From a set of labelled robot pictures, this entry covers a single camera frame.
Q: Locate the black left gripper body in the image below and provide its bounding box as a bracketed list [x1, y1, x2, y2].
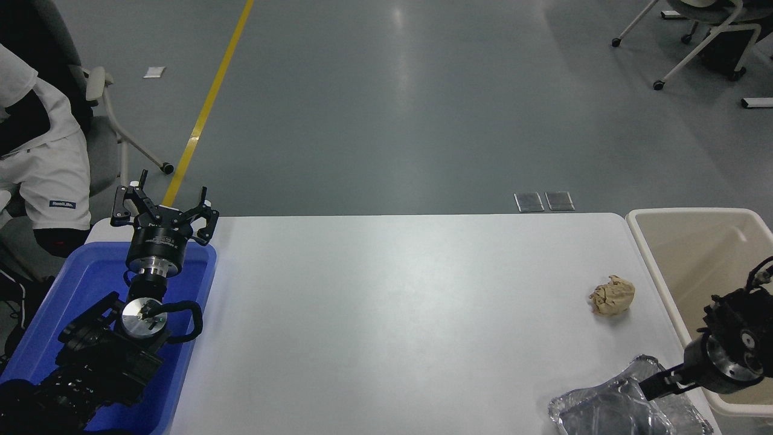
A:
[127, 208, 194, 268]

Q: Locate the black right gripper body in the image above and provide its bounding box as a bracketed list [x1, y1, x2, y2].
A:
[684, 335, 729, 393]

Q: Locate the silver foil plate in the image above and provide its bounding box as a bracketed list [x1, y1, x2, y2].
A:
[548, 354, 715, 435]

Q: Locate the grey office chair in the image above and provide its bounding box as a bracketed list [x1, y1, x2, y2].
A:
[0, 0, 175, 203]

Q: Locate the blue plastic tray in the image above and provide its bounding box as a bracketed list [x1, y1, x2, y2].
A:
[0, 242, 217, 435]

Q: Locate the seated person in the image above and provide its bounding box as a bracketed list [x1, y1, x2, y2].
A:
[0, 45, 92, 360]

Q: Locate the crumpled tan paper ball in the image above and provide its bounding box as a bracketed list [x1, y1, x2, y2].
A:
[589, 275, 636, 317]

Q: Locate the large pale bin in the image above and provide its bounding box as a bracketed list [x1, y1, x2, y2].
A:
[626, 208, 773, 417]

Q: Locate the white-framed wheeled chair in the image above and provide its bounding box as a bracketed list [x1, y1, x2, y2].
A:
[611, 0, 773, 91]

